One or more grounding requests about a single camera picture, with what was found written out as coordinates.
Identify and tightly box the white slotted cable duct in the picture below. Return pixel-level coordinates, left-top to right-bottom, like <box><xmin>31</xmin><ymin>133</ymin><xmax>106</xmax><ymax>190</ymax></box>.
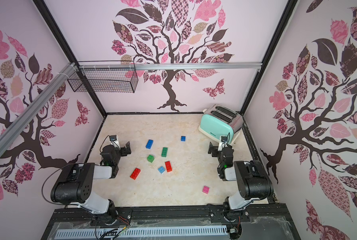
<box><xmin>53</xmin><ymin>226</ymin><xmax>228</xmax><ymax>240</ymax></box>

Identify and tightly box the long green lego brick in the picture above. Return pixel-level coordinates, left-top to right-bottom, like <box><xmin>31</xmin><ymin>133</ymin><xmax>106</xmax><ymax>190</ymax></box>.
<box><xmin>161</xmin><ymin>147</ymin><xmax>168</xmax><ymax>158</ymax></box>

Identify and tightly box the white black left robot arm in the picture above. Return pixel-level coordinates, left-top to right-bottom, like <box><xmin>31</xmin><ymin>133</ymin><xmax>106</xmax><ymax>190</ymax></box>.
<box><xmin>50</xmin><ymin>142</ymin><xmax>132</xmax><ymax>221</ymax></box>

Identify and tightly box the aluminium rail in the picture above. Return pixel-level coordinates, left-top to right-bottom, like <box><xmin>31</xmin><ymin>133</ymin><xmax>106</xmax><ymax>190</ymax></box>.
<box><xmin>79</xmin><ymin>62</ymin><xmax>262</xmax><ymax>71</ymax></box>
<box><xmin>0</xmin><ymin>63</ymin><xmax>77</xmax><ymax>158</ymax></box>

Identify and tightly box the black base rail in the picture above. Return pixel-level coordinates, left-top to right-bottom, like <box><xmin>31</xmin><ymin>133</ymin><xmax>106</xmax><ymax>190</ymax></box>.
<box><xmin>49</xmin><ymin>204</ymin><xmax>291</xmax><ymax>224</ymax></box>

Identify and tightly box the black wire basket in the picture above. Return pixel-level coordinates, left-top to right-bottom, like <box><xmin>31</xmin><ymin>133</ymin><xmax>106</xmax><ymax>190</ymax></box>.
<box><xmin>68</xmin><ymin>60</ymin><xmax>139</xmax><ymax>94</ymax></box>

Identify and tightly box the red lego brick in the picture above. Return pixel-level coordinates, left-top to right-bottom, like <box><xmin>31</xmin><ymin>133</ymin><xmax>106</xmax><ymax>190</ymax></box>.
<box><xmin>165</xmin><ymin>161</ymin><xmax>173</xmax><ymax>173</ymax></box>
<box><xmin>130</xmin><ymin>168</ymin><xmax>141</xmax><ymax>180</ymax></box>

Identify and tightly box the aluminium rail left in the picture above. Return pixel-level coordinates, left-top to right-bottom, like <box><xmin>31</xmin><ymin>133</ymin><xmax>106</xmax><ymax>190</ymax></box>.
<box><xmin>0</xmin><ymin>63</ymin><xmax>77</xmax><ymax>158</ymax></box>

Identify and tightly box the pink lego brick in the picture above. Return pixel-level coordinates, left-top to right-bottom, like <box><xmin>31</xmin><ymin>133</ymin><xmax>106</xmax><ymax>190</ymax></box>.
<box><xmin>202</xmin><ymin>186</ymin><xmax>209</xmax><ymax>194</ymax></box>

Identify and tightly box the small green lego brick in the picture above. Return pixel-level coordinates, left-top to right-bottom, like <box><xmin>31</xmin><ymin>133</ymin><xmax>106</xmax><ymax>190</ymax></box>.
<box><xmin>147</xmin><ymin>155</ymin><xmax>155</xmax><ymax>163</ymax></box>

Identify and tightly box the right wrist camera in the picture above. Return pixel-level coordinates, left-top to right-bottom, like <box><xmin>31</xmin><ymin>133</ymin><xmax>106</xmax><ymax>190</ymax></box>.
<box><xmin>220</xmin><ymin>136</ymin><xmax>228</xmax><ymax>143</ymax></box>

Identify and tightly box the long blue lego brick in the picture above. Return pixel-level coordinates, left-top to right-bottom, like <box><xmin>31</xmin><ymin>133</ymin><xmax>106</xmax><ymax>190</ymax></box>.
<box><xmin>146</xmin><ymin>140</ymin><xmax>154</xmax><ymax>149</ymax></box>

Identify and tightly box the mint green toaster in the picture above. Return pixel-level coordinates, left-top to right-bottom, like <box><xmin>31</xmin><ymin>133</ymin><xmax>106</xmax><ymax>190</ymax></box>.
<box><xmin>198</xmin><ymin>104</ymin><xmax>244</xmax><ymax>144</ymax></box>

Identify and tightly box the aluminium rail back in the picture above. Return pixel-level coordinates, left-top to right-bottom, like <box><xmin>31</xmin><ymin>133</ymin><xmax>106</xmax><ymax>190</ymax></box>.
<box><xmin>79</xmin><ymin>62</ymin><xmax>262</xmax><ymax>71</ymax></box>

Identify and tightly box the small light blue lego brick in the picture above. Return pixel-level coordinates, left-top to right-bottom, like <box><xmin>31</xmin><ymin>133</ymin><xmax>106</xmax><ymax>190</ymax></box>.
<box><xmin>158</xmin><ymin>166</ymin><xmax>166</xmax><ymax>174</ymax></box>

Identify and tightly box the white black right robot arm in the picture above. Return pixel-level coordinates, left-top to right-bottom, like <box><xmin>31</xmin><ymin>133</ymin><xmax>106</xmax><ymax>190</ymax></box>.
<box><xmin>208</xmin><ymin>143</ymin><xmax>273</xmax><ymax>221</ymax></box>

